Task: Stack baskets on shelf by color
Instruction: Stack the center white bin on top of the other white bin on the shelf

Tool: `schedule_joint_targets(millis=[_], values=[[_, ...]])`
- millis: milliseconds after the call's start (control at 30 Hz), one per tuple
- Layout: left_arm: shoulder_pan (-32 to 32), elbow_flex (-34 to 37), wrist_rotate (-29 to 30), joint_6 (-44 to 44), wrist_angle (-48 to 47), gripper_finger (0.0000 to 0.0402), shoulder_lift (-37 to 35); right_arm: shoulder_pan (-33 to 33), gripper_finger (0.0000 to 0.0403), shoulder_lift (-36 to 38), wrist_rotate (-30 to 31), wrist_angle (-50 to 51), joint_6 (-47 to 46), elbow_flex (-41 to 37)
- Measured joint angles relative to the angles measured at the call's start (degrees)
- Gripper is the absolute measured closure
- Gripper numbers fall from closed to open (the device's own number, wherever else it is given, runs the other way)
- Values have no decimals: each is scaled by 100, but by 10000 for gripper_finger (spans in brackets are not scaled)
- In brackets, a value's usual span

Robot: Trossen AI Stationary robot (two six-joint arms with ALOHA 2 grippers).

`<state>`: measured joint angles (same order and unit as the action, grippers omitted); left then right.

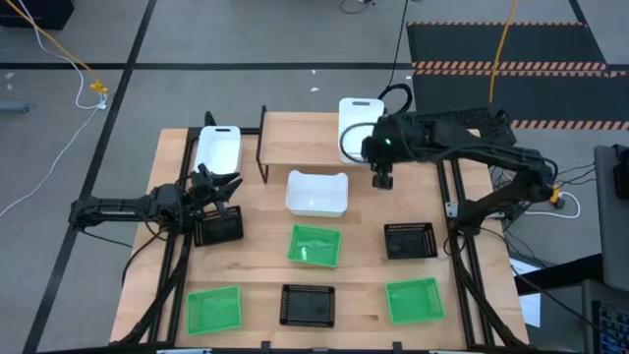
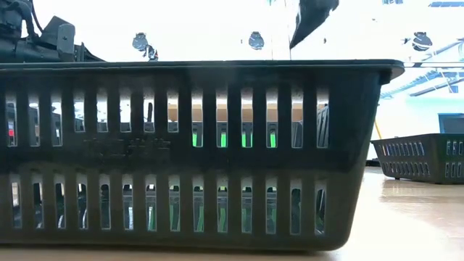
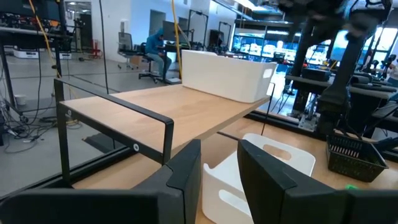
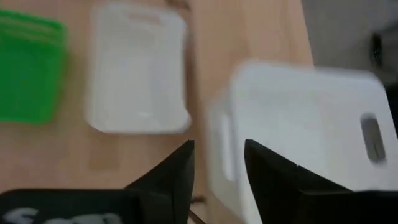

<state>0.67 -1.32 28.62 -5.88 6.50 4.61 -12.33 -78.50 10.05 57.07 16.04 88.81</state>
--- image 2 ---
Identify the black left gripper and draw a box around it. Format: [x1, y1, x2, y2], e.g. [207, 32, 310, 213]
[39, 16, 86, 62]

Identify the black slotted plastic basket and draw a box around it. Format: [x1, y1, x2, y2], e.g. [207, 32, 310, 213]
[370, 133, 464, 185]
[0, 59, 405, 252]

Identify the black ceiling cable reel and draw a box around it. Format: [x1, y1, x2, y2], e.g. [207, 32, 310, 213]
[131, 32, 149, 52]
[248, 30, 265, 51]
[146, 44, 160, 62]
[412, 31, 434, 52]

